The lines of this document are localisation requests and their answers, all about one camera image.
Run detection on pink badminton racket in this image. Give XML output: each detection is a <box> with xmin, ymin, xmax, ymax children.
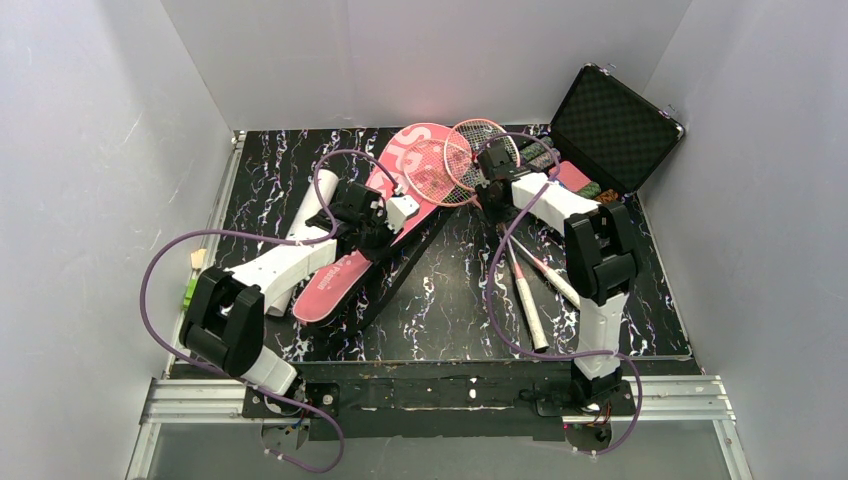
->
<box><xmin>401</xmin><ymin>139</ymin><xmax>549</xmax><ymax>353</ymax></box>
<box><xmin>443</xmin><ymin>118</ymin><xmax>580</xmax><ymax>307</ymax></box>

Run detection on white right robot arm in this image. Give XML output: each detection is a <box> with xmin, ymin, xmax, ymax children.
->
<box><xmin>475</xmin><ymin>144</ymin><xmax>641</xmax><ymax>405</ymax></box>

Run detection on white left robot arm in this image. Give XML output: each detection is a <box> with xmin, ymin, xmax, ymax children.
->
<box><xmin>179</xmin><ymin>184</ymin><xmax>420</xmax><ymax>395</ymax></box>

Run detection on pink card deck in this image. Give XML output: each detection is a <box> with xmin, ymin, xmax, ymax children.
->
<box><xmin>557</xmin><ymin>161</ymin><xmax>591</xmax><ymax>193</ymax></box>

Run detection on pink racket bag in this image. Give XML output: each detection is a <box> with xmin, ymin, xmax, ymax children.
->
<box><xmin>291</xmin><ymin>123</ymin><xmax>451</xmax><ymax>326</ymax></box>

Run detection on poker chip rows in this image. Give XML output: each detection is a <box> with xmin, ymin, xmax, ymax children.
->
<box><xmin>519</xmin><ymin>143</ymin><xmax>621</xmax><ymax>204</ymax></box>

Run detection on black foam-lined case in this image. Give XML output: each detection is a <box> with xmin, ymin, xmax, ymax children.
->
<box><xmin>538</xmin><ymin>63</ymin><xmax>685</xmax><ymax>203</ymax></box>

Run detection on beige wooden block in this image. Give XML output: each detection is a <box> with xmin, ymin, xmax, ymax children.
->
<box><xmin>190</xmin><ymin>248</ymin><xmax>207</xmax><ymax>271</ymax></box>

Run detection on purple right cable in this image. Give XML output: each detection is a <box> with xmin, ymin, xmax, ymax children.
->
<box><xmin>473</xmin><ymin>132</ymin><xmax>644</xmax><ymax>457</ymax></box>

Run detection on purple cable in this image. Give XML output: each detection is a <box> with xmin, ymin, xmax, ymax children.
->
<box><xmin>473</xmin><ymin>132</ymin><xmax>644</xmax><ymax>457</ymax></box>
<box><xmin>139</xmin><ymin>148</ymin><xmax>402</xmax><ymax>475</ymax></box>

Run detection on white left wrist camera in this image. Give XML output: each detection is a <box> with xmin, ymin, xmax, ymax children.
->
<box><xmin>385</xmin><ymin>195</ymin><xmax>420</xmax><ymax>233</ymax></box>

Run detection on green clip on rail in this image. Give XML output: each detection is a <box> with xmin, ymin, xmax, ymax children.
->
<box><xmin>182</xmin><ymin>278</ymin><xmax>197</xmax><ymax>311</ymax></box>

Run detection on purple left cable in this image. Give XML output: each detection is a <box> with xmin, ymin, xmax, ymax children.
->
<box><xmin>139</xmin><ymin>148</ymin><xmax>402</xmax><ymax>475</ymax></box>

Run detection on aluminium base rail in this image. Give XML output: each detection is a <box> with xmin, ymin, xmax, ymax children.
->
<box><xmin>127</xmin><ymin>375</ymin><xmax>752</xmax><ymax>479</ymax></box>

